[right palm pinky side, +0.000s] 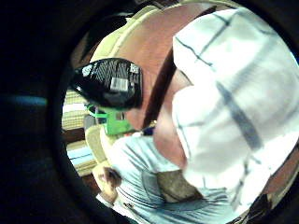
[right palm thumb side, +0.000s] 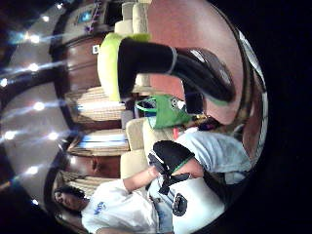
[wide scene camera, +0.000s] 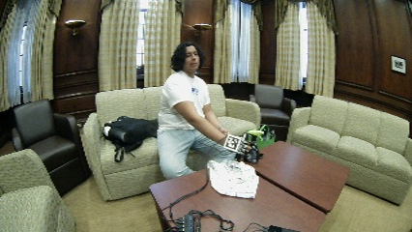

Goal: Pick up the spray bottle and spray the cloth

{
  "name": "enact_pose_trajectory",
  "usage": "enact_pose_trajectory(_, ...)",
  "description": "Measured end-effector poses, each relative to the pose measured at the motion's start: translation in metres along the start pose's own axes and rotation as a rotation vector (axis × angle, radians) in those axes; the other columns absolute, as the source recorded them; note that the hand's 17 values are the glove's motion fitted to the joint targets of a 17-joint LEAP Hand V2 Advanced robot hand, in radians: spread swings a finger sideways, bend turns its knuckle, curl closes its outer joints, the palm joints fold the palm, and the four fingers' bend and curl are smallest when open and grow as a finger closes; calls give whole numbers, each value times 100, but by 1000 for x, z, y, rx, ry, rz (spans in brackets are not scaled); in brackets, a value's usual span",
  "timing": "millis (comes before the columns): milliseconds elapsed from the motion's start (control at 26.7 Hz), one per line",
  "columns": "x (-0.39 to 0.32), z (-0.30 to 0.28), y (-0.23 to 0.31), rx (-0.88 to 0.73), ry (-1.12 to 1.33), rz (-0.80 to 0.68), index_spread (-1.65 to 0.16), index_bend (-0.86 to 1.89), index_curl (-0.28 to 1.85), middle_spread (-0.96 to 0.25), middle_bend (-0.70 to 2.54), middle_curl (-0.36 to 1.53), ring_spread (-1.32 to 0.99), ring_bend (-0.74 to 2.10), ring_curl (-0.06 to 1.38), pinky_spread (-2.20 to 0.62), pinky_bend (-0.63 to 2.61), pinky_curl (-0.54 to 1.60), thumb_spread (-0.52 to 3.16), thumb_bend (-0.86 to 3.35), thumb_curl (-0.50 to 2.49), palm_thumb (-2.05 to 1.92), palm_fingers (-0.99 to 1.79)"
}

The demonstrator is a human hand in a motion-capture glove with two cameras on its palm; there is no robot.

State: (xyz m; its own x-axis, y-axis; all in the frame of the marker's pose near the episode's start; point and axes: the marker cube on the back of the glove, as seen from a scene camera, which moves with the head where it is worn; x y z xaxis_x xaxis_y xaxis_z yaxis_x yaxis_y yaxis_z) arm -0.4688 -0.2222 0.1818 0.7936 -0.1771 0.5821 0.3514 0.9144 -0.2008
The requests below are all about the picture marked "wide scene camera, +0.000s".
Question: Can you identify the white marker cube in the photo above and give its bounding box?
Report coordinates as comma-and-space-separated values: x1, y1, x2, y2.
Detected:
223, 133, 246, 154

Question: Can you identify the white crumpled plastic bag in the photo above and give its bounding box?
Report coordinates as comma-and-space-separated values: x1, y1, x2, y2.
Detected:
206, 159, 260, 200

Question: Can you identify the small black leather armchair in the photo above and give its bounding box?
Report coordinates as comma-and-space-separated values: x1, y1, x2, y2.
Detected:
248, 83, 298, 128

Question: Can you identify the flat black device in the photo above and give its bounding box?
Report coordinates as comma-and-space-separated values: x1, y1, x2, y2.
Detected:
267, 224, 302, 232

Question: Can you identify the beige three-seat sofa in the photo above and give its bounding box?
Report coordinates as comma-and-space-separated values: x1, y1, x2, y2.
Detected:
286, 94, 412, 206

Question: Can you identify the black electronics box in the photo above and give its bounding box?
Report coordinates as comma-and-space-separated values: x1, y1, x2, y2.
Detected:
176, 214, 200, 232

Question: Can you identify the the person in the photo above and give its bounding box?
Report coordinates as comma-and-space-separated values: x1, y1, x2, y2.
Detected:
156, 42, 239, 181

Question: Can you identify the beige two-seat sofa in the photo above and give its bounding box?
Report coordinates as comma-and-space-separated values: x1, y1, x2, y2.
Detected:
80, 83, 263, 202

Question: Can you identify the black backpack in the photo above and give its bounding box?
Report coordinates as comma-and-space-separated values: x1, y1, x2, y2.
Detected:
102, 115, 160, 163

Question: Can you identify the beige checked curtain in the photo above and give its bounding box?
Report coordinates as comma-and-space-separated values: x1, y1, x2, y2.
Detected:
0, 0, 63, 112
212, 0, 264, 85
275, 0, 339, 99
143, 0, 184, 88
98, 0, 142, 93

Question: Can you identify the large black leather armchair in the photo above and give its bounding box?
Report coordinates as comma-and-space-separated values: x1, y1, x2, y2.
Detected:
11, 99, 94, 196

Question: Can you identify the beige fabric armchair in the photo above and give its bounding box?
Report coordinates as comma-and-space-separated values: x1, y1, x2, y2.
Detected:
0, 148, 78, 232

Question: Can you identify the black cable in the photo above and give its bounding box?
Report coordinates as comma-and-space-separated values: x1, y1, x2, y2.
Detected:
160, 175, 236, 232

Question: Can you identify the brass wall lamp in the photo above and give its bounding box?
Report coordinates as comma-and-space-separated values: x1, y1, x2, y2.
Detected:
191, 22, 214, 36
63, 18, 88, 37

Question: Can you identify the framed wall picture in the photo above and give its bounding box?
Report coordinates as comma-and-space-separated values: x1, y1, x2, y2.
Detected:
391, 55, 408, 74

